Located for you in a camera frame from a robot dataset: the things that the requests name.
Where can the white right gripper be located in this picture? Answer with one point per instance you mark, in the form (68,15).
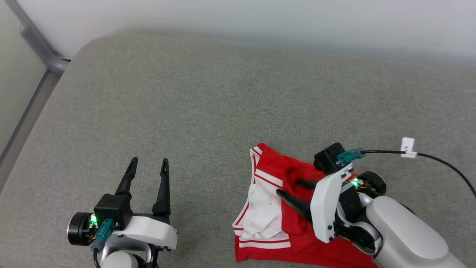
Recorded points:
(327,208)

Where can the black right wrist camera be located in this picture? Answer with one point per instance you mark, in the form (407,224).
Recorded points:
(328,158)

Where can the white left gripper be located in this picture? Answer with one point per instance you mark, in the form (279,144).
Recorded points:
(148,229)

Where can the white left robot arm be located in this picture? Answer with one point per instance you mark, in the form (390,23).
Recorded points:
(121,259)

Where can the grey metal frame rail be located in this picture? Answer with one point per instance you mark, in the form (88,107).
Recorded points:
(39,48)

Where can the red and white garment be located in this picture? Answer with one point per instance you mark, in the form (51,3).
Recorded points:
(297,230)

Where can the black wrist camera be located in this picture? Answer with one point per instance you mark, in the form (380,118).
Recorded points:
(328,158)
(113,208)

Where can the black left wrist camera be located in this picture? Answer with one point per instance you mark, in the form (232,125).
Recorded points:
(113,208)

